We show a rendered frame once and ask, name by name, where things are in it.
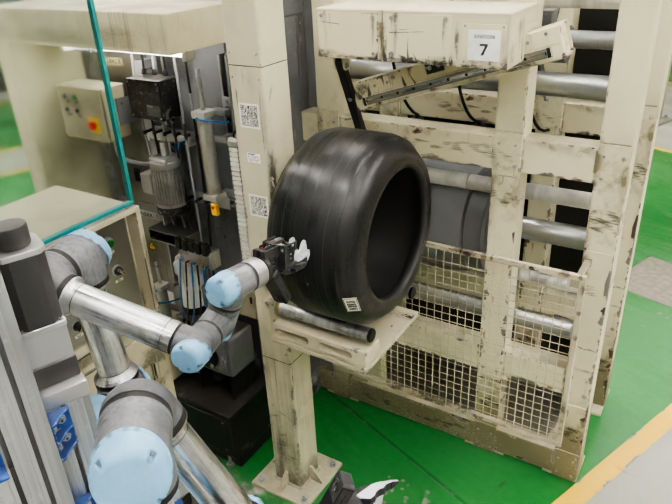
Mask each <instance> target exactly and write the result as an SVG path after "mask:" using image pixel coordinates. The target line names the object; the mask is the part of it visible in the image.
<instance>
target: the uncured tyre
mask: <svg viewBox="0 0 672 504"><path fill-rule="evenodd" d="M430 217H431V185H430V179H429V174H428V170H427V167H426V165H425V163H424V161H423V159H422V158H421V156H420V155H419V153H418V152H417V150H416V149H415V147H414V146H413V145H412V143H411V142H410V141H408V140H407V139H405V138H403V137H401V136H398V135H396V134H393V133H387V132H379V131H371V130H364V129H356V128H348V127H334V128H329V129H325V130H322V131H320V132H318V133H316V134H314V135H313V136H312V137H310V138H309V139H308V140H307V141H306V142H305V143H304V144H303V145H302V146H301V147H300V148H299V149H298V150H297V151H296V152H295V153H294V155H293V156H292V157H291V158H290V160H289V161H288V163H287V164H286V166H285V168H284V169H283V171H282V173H281V175H280V177H279V180H278V182H277V185H276V187H275V190H274V193H273V197H272V200H271V205H270V209H269V215H268V223H267V239H268V238H270V237H273V236H276V238H277V237H281V238H284V240H285V241H287V242H289V239H290V238H292V237H294V238H295V241H297V249H298V250H299V248H300V244H301V241H302V240H305V241H306V245H307V249H309V250H310V256H309V259H308V261H307V264H306V266H305V267H304V268H303V269H301V270H299V271H297V272H294V273H292V274H289V275H281V278H282V280H283V281H284V283H285V285H286V287H287V289H288V291H289V293H290V294H291V296H292V297H291V299H290V301H291V302H293V303H294V304H295V305H297V306H298V307H300V308H302V309H304V310H308V311H311V312H314V313H318V314H321V315H325V316H328V317H331V318H335V319H338V320H341V321H345V322H348V323H352V324H368V323H372V322H374V321H376V320H378V319H380V318H381V317H383V316H384V315H386V314H388V313H389V312H391V311H392V310H393V309H394V308H395V307H396V306H397V305H398V304H399V303H400V302H401V301H402V299H403V298H404V296H405V295H406V293H407V292H408V290H409V288H410V286H411V285H412V283H413V281H414V278H415V276H416V274H417V271H418V269H419V266H420V263H421V260H422V257H423V254H424V250H425V246H426V242H427V237H428V232H429V226H430ZM342 298H357V301H358V303H359V306H360V308H361V311H352V312H347V309H346V307H345V305H344V302H343V300H342Z"/></svg>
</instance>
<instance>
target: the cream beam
mask: <svg viewBox="0 0 672 504"><path fill-rule="evenodd" d="M538 7H539V3H538V2H501V1H449V0H348V1H344V2H340V3H335V4H331V5H327V6H322V7H318V8H316V26H317V45H318V56H319V57H329V58H343V59H357V60H370V61H384V62H398V63H412V64H426V65H440V66H454V67H467V68H481V69H495V70H508V69H510V68H511V67H513V66H515V65H516V64H518V63H520V62H521V61H522V59H523V58H524V49H525V37H526V33H527V32H529V31H531V30H533V29H535V28H537V22H538V20H537V18H538ZM469 29H478V30H501V44H500V58H499V62H493V61H477V60H467V52H468V31H469Z"/></svg>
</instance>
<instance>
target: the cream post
mask: <svg viewBox="0 0 672 504"><path fill-rule="evenodd" d="M221 6H222V14H223V23H224V31H225V40H226V49H227V57H228V64H229V65H228V66H229V74H230V83H231V91H232V100H233V108H234V117H235V125H236V134H237V142H238V151H239V159H240V168H241V177H242V185H243V194H244V202H245V210H246V217H247V228H248V236H249V245H250V253H251V257H253V249H255V248H258V249H260V248H261V247H262V241H264V240H266V239H267V223H268V219H267V218H262V217H258V216H253V215H251V212H250V203H249V194H248V193H250V194H254V195H259V196H264V197H267V199H268V209H270V205H271V200H272V197H273V193H274V190H275V187H276V185H277V182H278V180H279V177H280V175H281V173H282V171H283V169H284V168H285V166H286V164H287V163H288V161H289V160H290V158H291V157H292V156H293V155H294V144H293V131H292V118H291V105H290V91H289V78H288V65H287V52H286V39H285V26H284V13H283V0H221ZM238 102H241V103H249V104H257V105H258V109H259V119H260V129H261V130H259V129H252V128H245V127H241V123H240V115H239V106H238ZM247 152H249V153H255V154H260V161H261V164H259V163H254V162H248V158H247ZM268 295H270V292H269V291H268V289H267V287H266V285H265V286H263V287H261V288H259V289H257V290H256V291H255V296H256V304H257V313H258V322H259V330H260V339H261V347H262V356H263V364H264V373H265V381H266V390H267V398H268V407H269V415H270V424H271V432H272V440H273V450H274V458H275V467H276V475H277V476H278V477H281V478H282V477H283V474H284V472H285V470H287V471H288V477H289V482H291V483H293V484H295V485H297V486H299V487H302V486H303V485H304V484H305V482H306V481H307V480H308V479H309V478H310V471H309V466H310V465H312V466H313V467H314V468H315V470H316V469H317V468H318V458H317V445H316V432H315V419H314V406H313V393H312V380H311V366H310V355H309V354H306V353H303V352H300V351H297V350H295V349H292V348H289V347H286V346H283V345H280V344H277V343H274V342H272V336H271V327H268V326H265V325H264V321H263V313H262V304H261V303H262V300H263V299H264V298H266V297H267V296H268Z"/></svg>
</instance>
